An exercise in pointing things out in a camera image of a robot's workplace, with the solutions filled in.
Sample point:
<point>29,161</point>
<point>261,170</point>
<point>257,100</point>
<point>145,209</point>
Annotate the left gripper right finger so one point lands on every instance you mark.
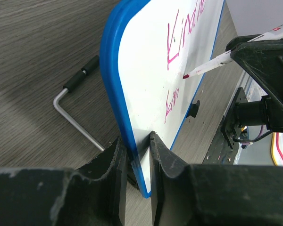
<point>185,194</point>

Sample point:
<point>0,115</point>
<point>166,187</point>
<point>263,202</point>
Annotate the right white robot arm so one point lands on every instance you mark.
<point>263,112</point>

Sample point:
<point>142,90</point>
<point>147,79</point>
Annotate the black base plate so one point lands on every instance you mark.
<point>223,149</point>

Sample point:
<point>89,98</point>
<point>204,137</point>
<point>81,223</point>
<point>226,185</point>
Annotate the blue framed whiteboard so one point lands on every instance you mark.
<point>146,49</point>

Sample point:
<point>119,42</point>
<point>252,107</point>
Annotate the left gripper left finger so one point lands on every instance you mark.
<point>92,195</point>

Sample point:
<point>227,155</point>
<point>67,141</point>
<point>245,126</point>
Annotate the pink capped marker pen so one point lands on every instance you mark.
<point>224,58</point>

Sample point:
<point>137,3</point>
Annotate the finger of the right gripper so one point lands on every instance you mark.
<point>263,61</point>

